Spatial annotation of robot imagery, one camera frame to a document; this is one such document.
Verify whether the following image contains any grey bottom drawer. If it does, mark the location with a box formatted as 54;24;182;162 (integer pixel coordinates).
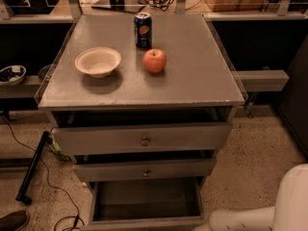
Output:
81;177;205;231

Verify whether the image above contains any grey drawer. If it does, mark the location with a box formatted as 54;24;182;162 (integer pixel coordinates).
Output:
53;108;232;155
73;150;216;182
81;177;205;231

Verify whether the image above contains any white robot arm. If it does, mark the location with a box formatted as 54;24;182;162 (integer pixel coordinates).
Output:
193;164;308;231

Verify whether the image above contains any grey drawer cabinet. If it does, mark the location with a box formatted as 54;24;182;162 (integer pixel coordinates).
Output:
34;13;249;191

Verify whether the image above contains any grey top drawer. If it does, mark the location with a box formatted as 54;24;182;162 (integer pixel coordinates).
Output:
53;108;232;155

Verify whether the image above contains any grey middle drawer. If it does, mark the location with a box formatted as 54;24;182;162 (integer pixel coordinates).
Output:
73;150;216;182

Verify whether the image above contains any red apple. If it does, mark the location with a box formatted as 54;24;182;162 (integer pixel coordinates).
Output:
142;48;167;73

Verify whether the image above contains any beige paper bowl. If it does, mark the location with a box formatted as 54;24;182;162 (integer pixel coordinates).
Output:
75;47;121;78

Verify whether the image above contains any blue Pepsi can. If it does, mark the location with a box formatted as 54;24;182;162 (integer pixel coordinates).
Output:
134;13;152;49

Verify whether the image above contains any black monitor stand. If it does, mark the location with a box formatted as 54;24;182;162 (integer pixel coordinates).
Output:
91;0;144;13

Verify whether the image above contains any dark cabinet at right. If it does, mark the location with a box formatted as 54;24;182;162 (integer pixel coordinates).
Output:
274;36;308;157

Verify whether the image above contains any white bowl with items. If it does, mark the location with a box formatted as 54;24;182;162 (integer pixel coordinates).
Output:
0;65;26;86

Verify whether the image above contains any black bar on floor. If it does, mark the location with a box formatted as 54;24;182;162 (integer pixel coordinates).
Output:
15;131;49;205

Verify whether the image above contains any brown shoe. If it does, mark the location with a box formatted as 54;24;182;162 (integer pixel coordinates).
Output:
0;210;29;231

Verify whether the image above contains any grey metal side rail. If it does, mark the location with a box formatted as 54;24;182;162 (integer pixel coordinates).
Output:
234;70;289;92

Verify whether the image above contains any black floor cable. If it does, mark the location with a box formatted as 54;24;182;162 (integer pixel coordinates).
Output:
0;114;85;231

